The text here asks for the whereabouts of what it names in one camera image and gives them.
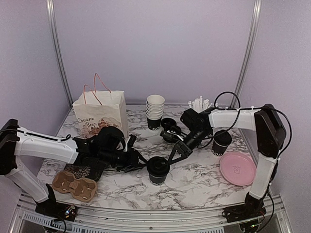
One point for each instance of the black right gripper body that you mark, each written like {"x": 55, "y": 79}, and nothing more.
{"x": 187, "y": 149}

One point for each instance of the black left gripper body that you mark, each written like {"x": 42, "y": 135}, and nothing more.
{"x": 120, "y": 161}

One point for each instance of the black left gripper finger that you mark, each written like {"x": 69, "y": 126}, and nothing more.
{"x": 131, "y": 168}
{"x": 141, "y": 160}

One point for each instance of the black takeout coffee cup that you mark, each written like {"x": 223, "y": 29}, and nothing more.
{"x": 157, "y": 180}
{"x": 218, "y": 150}

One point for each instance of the black coffee cup lid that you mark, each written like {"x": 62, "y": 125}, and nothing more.
{"x": 222, "y": 138}

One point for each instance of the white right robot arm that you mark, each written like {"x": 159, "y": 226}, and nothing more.
{"x": 264, "y": 121}

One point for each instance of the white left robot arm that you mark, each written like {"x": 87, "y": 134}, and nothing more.
{"x": 108, "y": 147}

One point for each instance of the white paper takeout bag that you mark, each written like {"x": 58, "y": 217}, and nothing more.
{"x": 96, "y": 109}

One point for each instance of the stack of black lids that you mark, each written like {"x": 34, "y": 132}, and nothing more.
{"x": 174, "y": 129}

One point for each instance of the black floral tray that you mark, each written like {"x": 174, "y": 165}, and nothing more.
{"x": 84, "y": 171}

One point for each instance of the loose black lid on table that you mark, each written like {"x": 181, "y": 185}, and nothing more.
{"x": 168, "y": 122}

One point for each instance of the brown cardboard cup carrier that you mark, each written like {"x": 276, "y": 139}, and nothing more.
{"x": 82, "y": 189}

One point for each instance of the stack of paper cups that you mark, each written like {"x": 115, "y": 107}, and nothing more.
{"x": 154, "y": 111}

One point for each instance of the pink plastic plate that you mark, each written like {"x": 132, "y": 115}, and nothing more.
{"x": 238, "y": 168}

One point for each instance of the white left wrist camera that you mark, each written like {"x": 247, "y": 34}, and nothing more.
{"x": 129, "y": 142}

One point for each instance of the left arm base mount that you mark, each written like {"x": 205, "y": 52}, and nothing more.
{"x": 52, "y": 208}

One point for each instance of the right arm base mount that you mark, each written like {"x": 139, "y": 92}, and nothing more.
{"x": 251, "y": 208}

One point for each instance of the right aluminium frame post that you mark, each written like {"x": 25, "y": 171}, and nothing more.
{"x": 249, "y": 46}

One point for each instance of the aluminium frame post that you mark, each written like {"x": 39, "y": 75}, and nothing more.
{"x": 249, "y": 46}
{"x": 57, "y": 49}

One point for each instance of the aluminium table edge rail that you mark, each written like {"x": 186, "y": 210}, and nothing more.
{"x": 104, "y": 220}

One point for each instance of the left aluminium frame post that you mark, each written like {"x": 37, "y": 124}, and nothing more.
{"x": 57, "y": 49}

